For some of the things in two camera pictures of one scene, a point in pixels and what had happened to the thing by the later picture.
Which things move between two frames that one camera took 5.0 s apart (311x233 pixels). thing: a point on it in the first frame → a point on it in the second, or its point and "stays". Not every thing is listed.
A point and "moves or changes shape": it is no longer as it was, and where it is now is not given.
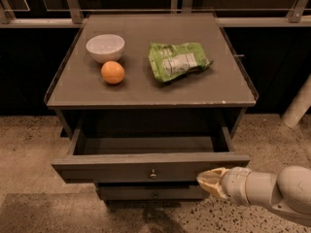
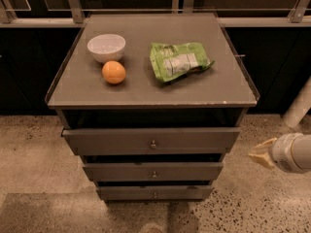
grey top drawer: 147,154 moves or changes shape
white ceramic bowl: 105,48 stays
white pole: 299,106 stays
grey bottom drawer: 140,192 stays
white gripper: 235,182 → 281,152
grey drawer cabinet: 153,101 stays
